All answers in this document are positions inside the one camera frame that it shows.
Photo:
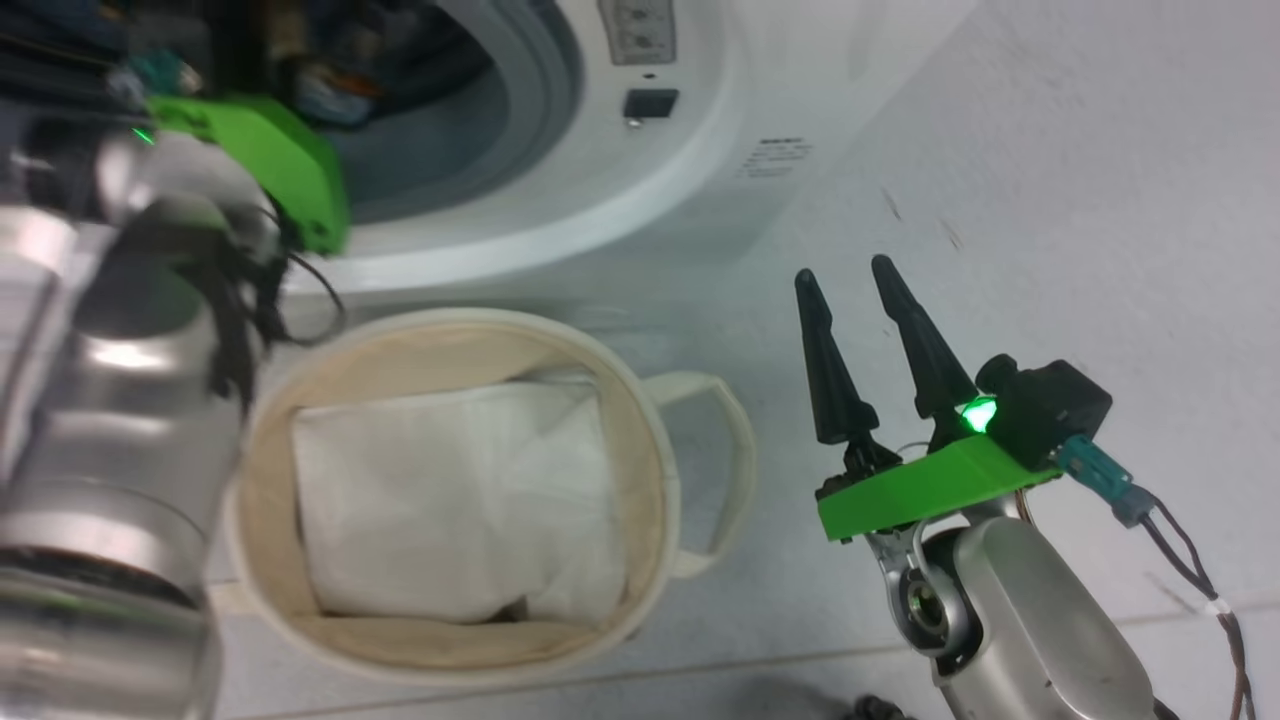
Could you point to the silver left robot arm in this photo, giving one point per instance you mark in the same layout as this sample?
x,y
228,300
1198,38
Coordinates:
x,y
110,450

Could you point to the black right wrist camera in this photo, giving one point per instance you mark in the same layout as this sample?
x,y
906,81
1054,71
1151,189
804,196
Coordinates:
x,y
1050,405

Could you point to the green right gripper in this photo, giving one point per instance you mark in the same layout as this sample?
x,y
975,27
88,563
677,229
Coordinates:
x,y
930,490

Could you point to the white cloth in basket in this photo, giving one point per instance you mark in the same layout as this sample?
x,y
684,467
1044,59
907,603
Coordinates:
x,y
450,500

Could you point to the blue cartoon print clothing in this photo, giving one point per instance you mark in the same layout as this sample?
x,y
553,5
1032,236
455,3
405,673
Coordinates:
x,y
345,95

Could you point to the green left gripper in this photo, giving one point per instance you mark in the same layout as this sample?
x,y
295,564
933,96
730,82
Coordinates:
x,y
280,160

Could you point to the cream fabric laundry basket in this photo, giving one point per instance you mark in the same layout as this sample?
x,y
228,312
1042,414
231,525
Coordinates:
x,y
440,345

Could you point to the white front-load washing machine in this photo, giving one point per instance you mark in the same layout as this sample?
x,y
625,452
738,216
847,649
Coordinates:
x,y
720,120

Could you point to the grey warning label sticker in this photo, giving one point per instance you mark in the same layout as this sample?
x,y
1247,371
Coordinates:
x,y
637,30

